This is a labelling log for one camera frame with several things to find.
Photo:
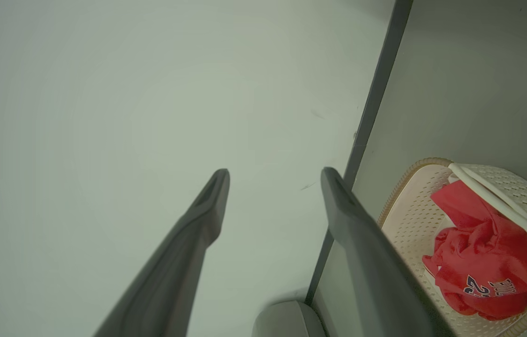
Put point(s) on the cream perforated plastic laundry basket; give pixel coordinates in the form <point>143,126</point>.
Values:
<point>413,224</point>

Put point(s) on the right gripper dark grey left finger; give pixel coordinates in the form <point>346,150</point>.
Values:
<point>174,271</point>

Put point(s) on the grey rounded robot housing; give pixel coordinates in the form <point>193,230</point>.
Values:
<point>286,323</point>

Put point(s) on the red jersey with white stripes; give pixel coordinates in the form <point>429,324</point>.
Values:
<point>487,262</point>

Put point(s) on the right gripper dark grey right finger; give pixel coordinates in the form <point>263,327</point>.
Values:
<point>366,262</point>

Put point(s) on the dark grey wall baseboard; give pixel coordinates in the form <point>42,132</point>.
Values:
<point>375,93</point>

